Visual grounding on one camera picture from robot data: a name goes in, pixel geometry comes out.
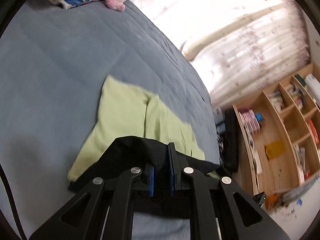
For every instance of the grey-blue bed blanket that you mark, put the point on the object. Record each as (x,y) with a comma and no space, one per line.
(53,65)

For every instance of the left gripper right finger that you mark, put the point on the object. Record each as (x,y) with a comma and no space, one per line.
(177,164)

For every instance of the green and black hoodie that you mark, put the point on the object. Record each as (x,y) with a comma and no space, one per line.
(129,110)

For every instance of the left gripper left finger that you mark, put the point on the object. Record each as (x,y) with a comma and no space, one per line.
(151,174)

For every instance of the wooden bookshelf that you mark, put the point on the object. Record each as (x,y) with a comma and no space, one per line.
(292,115)

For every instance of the sheer white curtain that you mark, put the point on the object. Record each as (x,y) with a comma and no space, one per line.
(237,47)

